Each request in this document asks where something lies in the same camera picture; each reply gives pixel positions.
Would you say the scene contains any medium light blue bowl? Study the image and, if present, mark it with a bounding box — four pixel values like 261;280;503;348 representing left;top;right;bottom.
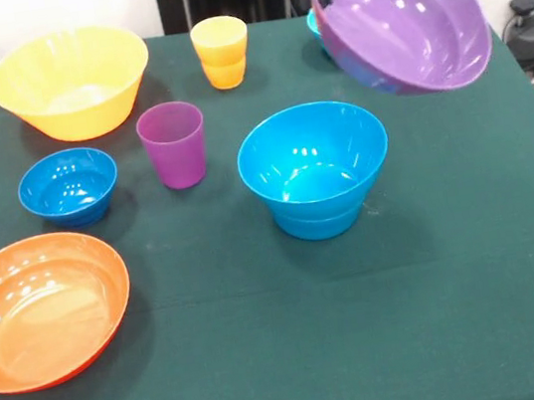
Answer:
228;92;400;234

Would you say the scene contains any small cyan plastic bowl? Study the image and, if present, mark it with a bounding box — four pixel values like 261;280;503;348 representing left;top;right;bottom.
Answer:
303;5;328;60

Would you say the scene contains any large yellow plastic bowl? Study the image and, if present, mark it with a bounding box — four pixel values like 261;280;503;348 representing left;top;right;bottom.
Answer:
0;17;161;153

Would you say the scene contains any yellow plastic cup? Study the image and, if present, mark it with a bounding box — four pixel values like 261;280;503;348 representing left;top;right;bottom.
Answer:
187;11;254;71
200;55;251;94

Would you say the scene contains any purple plastic cup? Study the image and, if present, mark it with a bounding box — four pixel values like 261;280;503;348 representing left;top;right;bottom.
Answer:
132;97;214;195

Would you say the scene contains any small light blue bowl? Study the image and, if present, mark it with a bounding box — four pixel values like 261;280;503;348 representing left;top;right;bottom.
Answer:
272;199;372;248

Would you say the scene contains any dark green tablecloth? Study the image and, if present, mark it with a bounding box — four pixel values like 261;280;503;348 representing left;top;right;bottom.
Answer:
0;0;534;400

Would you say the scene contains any large purple plastic bowl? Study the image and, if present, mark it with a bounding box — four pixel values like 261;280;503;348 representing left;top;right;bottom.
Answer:
309;0;501;110

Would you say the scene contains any orange shallow plastic bowl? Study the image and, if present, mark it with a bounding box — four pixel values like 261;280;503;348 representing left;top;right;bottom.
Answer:
0;222;145;398

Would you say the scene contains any small dark blue bowl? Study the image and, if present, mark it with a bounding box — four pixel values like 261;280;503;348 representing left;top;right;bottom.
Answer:
12;141;126;235

